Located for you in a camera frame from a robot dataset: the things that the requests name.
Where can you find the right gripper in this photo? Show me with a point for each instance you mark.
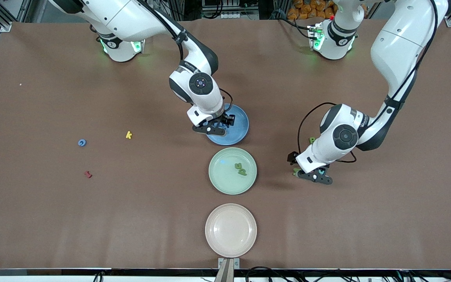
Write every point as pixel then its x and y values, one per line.
pixel 226 118

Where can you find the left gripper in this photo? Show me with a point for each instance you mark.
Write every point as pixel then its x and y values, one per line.
pixel 291 158

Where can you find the green letter P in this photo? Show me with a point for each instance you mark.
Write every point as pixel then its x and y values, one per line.
pixel 242 172

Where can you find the blue letter C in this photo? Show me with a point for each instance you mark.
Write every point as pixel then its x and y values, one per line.
pixel 79 143

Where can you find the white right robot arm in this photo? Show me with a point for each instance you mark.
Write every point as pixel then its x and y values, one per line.
pixel 123 15

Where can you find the blue plate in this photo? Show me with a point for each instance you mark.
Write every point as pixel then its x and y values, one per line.
pixel 237 135

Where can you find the green plate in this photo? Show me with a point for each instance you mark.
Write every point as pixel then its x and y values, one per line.
pixel 225 180

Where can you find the beige plate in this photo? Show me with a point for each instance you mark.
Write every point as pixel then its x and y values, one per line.
pixel 230 231

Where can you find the plain white power strip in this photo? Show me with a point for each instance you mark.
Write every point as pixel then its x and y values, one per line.
pixel 231 15

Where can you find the pile of orange objects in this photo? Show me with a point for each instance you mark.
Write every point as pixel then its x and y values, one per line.
pixel 303 9

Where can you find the small red letter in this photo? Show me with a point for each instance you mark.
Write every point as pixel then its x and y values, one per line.
pixel 88 174

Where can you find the metal bracket with post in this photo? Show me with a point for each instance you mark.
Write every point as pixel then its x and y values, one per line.
pixel 228 263

